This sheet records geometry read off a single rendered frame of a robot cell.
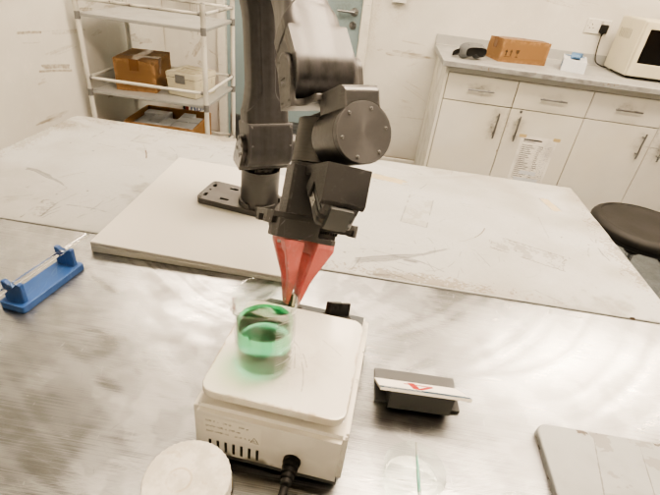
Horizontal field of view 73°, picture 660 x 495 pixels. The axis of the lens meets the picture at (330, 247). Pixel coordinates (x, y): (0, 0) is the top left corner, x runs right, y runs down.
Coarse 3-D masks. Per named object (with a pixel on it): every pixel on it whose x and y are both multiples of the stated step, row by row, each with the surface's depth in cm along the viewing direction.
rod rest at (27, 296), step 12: (72, 252) 58; (60, 264) 59; (72, 264) 59; (36, 276) 57; (48, 276) 57; (60, 276) 57; (72, 276) 58; (12, 288) 52; (24, 288) 52; (36, 288) 55; (48, 288) 55; (0, 300) 53; (12, 300) 53; (24, 300) 52; (36, 300) 54; (24, 312) 52
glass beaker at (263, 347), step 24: (240, 288) 36; (264, 288) 38; (288, 288) 37; (288, 312) 34; (240, 336) 35; (264, 336) 34; (288, 336) 35; (240, 360) 36; (264, 360) 36; (288, 360) 37
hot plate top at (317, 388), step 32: (320, 320) 44; (352, 320) 44; (224, 352) 39; (320, 352) 40; (352, 352) 41; (224, 384) 36; (256, 384) 37; (288, 384) 37; (320, 384) 37; (352, 384) 38; (320, 416) 35
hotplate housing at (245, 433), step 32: (224, 416) 36; (256, 416) 36; (288, 416) 36; (352, 416) 38; (224, 448) 39; (256, 448) 38; (288, 448) 37; (320, 448) 36; (288, 480) 36; (320, 480) 39
